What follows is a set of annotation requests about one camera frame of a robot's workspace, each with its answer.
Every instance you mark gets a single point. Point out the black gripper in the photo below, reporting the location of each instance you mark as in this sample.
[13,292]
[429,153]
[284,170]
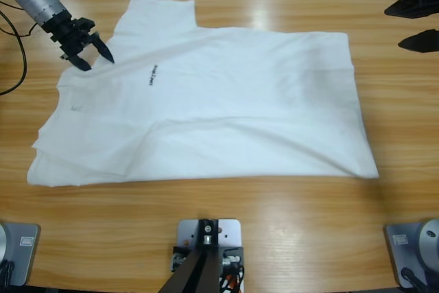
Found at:
[70,37]

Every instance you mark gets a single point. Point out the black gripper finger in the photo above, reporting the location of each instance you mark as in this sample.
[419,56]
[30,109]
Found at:
[423,42]
[416,5]

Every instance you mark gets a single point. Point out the white t-shirt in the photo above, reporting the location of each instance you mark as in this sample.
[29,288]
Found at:
[223,107]

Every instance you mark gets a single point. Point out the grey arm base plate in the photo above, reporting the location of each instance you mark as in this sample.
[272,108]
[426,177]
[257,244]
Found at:
[24,262]
[394,258]

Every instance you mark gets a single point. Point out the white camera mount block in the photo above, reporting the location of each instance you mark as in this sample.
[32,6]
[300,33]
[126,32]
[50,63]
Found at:
[229,234]

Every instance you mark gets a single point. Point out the dark camera post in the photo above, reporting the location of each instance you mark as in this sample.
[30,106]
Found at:
[202,265]

